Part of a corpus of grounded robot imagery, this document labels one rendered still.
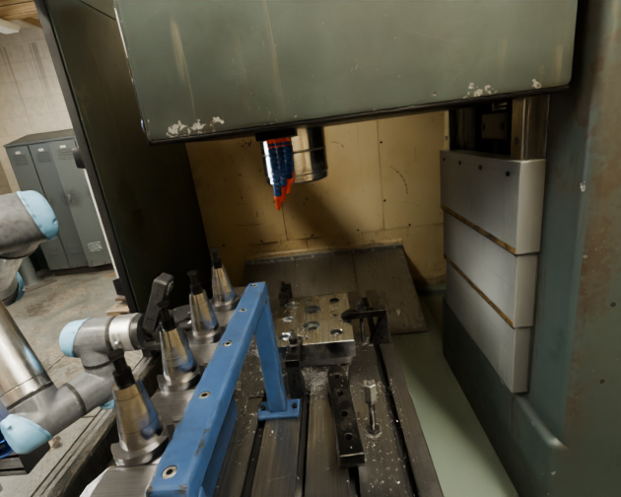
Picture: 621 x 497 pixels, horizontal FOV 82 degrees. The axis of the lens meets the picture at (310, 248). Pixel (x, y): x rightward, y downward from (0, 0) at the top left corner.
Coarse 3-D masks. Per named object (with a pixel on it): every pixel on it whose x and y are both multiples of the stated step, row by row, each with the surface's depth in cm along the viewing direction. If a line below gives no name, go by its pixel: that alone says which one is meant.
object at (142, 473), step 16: (144, 464) 36; (96, 480) 35; (112, 480) 35; (128, 480) 35; (144, 480) 34; (80, 496) 34; (96, 496) 33; (112, 496) 33; (128, 496) 33; (144, 496) 33
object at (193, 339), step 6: (222, 324) 60; (216, 330) 59; (222, 330) 60; (192, 336) 58; (198, 336) 58; (204, 336) 57; (210, 336) 57; (216, 336) 58; (192, 342) 58; (198, 342) 57; (204, 342) 57; (210, 342) 58; (216, 342) 58
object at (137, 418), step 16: (112, 384) 37; (128, 400) 36; (144, 400) 37; (128, 416) 36; (144, 416) 37; (160, 416) 40; (128, 432) 36; (144, 432) 37; (160, 432) 38; (128, 448) 37
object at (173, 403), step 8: (160, 392) 47; (168, 392) 47; (176, 392) 46; (184, 392) 46; (192, 392) 46; (152, 400) 45; (160, 400) 45; (168, 400) 45; (176, 400) 45; (184, 400) 45; (160, 408) 44; (168, 408) 44; (176, 408) 43; (184, 408) 43; (176, 416) 42
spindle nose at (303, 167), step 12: (300, 132) 80; (312, 132) 81; (264, 144) 83; (300, 144) 81; (312, 144) 82; (324, 144) 86; (264, 156) 85; (300, 156) 81; (312, 156) 82; (324, 156) 86; (264, 168) 87; (300, 168) 82; (312, 168) 83; (324, 168) 86; (300, 180) 83; (312, 180) 84
